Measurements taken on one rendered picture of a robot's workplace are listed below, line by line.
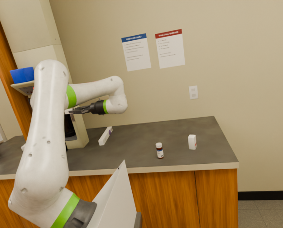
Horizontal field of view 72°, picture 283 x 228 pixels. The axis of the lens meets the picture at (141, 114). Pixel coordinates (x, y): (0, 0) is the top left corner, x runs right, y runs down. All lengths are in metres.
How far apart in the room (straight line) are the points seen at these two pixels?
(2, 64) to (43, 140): 1.11
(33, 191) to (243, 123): 1.67
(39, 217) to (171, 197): 0.82
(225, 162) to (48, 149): 0.88
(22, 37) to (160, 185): 1.31
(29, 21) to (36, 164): 1.15
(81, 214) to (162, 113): 1.26
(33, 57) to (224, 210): 1.58
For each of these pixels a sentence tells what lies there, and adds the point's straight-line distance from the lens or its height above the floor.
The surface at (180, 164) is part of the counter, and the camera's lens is 1.14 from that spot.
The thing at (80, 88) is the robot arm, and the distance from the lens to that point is 1.01.
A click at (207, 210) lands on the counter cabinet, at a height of 0.58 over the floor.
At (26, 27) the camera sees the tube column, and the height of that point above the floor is 1.84.
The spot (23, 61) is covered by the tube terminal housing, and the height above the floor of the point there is 1.65.
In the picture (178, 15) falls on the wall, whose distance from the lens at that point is 1.68.
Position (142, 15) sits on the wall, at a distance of 1.70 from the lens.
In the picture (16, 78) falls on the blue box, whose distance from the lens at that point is 1.54.
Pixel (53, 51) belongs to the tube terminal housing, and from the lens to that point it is 1.47.
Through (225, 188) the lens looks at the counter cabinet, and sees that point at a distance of 1.29.
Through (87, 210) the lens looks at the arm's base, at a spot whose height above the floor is 1.13.
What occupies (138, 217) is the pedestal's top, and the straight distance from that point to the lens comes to 0.90.
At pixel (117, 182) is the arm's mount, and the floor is 1.18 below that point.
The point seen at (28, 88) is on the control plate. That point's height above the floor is 1.46.
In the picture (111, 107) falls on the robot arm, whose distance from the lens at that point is 1.19.
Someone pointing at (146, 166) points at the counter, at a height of 0.94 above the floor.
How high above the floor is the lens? 1.58
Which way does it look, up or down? 18 degrees down
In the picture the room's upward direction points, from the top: 10 degrees counter-clockwise
